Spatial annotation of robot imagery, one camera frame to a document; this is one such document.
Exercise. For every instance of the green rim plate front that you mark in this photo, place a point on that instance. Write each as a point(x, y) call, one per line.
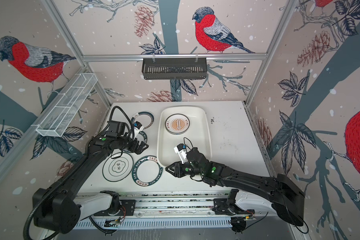
point(147, 171)

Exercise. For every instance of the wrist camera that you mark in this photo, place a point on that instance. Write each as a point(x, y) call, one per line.
point(137, 128)
point(181, 150)

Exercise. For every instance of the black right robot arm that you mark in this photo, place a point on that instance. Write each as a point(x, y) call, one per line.
point(285, 197)

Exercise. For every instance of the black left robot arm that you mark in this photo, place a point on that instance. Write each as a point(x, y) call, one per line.
point(54, 208)

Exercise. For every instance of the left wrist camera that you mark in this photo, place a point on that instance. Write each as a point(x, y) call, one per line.
point(137, 128)

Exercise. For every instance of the white plate flower outline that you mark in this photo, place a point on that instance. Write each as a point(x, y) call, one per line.
point(117, 166)

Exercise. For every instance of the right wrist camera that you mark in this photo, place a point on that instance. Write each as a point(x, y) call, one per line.
point(181, 150)

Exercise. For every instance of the horizontal aluminium frame bar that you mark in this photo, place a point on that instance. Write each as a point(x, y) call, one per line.
point(137, 58)

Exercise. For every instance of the white mesh wall shelf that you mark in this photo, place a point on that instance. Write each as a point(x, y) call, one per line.
point(59, 118)

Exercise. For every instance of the green rim plate under gripper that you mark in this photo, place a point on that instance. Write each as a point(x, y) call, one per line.
point(143, 134)

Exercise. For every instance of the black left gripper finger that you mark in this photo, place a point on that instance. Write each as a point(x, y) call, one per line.
point(143, 145)
point(140, 150)

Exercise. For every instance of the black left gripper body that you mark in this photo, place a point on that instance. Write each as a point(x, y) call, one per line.
point(132, 145)

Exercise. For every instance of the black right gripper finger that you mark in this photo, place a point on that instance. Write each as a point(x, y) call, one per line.
point(173, 166)
point(174, 172)

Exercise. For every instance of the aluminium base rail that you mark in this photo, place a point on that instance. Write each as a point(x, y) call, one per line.
point(173, 211)

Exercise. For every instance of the black hanging wire basket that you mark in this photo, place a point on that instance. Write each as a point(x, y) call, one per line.
point(174, 69)

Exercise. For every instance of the white plastic bin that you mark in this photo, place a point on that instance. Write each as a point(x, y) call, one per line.
point(198, 134)

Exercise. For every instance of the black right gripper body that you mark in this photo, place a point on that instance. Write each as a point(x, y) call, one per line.
point(187, 168)

